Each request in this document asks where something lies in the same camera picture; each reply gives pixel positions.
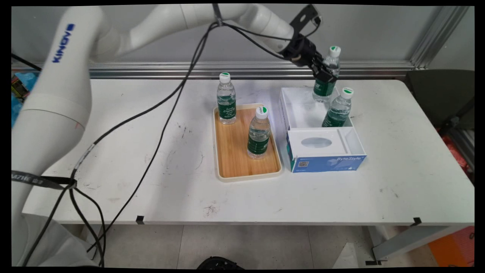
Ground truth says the bamboo tray cream rim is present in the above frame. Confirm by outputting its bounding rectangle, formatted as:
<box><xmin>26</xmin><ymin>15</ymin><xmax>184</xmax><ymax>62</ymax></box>
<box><xmin>213</xmin><ymin>103</ymin><xmax>284</xmax><ymax>183</ymax></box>

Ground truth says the orange box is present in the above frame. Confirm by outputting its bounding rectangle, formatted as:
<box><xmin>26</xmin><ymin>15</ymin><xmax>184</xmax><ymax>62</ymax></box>
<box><xmin>427</xmin><ymin>226</ymin><xmax>475</xmax><ymax>267</ymax></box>

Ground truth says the long black robot cable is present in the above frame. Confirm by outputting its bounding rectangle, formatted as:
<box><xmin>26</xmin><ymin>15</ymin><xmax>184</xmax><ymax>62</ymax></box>
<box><xmin>86</xmin><ymin>23</ymin><xmax>288</xmax><ymax>254</ymax></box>
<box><xmin>21</xmin><ymin>21</ymin><xmax>294</xmax><ymax>268</ymax></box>

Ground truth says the water bottle green label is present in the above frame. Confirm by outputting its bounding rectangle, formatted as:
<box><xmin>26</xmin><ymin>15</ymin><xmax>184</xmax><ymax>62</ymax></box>
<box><xmin>217</xmin><ymin>72</ymin><xmax>238</xmax><ymax>125</ymax></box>
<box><xmin>312</xmin><ymin>45</ymin><xmax>341</xmax><ymax>104</ymax></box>
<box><xmin>321</xmin><ymin>87</ymin><xmax>354</xmax><ymax>128</ymax></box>
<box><xmin>247</xmin><ymin>106</ymin><xmax>272</xmax><ymax>160</ymax></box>

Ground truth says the black printed cable strap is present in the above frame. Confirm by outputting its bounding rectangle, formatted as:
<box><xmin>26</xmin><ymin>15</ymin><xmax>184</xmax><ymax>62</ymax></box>
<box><xmin>11</xmin><ymin>171</ymin><xmax>77</xmax><ymax>190</ymax></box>

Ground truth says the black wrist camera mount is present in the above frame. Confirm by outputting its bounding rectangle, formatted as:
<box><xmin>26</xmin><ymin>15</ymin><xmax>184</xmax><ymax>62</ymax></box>
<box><xmin>290</xmin><ymin>5</ymin><xmax>323</xmax><ymax>38</ymax></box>

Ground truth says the thin black background cable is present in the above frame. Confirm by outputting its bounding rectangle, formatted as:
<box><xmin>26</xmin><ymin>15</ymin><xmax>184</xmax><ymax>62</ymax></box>
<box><xmin>11</xmin><ymin>53</ymin><xmax>42</xmax><ymax>72</ymax></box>

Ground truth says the white table leg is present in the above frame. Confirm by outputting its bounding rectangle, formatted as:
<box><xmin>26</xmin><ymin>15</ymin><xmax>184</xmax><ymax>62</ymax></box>
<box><xmin>366</xmin><ymin>226</ymin><xmax>467</xmax><ymax>263</ymax></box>
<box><xmin>80</xmin><ymin>224</ymin><xmax>102</xmax><ymax>260</ymax></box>

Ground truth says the white blue cardboard box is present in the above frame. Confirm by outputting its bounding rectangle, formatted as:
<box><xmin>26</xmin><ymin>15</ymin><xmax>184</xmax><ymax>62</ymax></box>
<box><xmin>280</xmin><ymin>86</ymin><xmax>367</xmax><ymax>174</ymax></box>

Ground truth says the dark printed can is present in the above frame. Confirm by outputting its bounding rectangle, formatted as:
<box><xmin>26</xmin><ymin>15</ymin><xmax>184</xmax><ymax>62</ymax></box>
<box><xmin>11</xmin><ymin>74</ymin><xmax>31</xmax><ymax>102</ymax></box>

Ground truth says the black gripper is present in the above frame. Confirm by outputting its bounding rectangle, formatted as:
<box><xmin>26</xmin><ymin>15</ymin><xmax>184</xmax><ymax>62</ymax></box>
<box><xmin>281</xmin><ymin>33</ymin><xmax>338</xmax><ymax>83</ymax></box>

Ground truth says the black plain cable strap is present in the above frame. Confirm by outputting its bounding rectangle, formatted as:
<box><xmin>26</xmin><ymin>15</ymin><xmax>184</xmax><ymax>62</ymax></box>
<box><xmin>211</xmin><ymin>4</ymin><xmax>225</xmax><ymax>26</ymax></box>

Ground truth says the horizontal aluminium frame rail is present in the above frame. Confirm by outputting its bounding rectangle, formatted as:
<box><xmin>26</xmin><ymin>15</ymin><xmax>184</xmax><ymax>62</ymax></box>
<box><xmin>11</xmin><ymin>61</ymin><xmax>416</xmax><ymax>80</ymax></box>

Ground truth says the black round floor object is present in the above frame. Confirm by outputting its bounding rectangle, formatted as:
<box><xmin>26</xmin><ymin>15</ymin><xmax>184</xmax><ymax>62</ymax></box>
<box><xmin>196</xmin><ymin>256</ymin><xmax>245</xmax><ymax>270</ymax></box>

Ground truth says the red patterned bag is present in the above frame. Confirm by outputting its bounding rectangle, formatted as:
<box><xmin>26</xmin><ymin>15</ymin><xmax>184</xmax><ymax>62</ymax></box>
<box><xmin>441</xmin><ymin>135</ymin><xmax>471</xmax><ymax>176</ymax></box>

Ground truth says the grey aluminium side rail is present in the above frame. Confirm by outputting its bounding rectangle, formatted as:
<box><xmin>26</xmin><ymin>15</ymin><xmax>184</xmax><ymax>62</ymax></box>
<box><xmin>449</xmin><ymin>128</ymin><xmax>475</xmax><ymax>176</ymax></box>

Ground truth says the slanted aluminium frame post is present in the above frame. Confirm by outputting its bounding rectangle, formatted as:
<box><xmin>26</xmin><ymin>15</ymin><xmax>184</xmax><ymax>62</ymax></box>
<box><xmin>409</xmin><ymin>6</ymin><xmax>470</xmax><ymax>71</ymax></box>

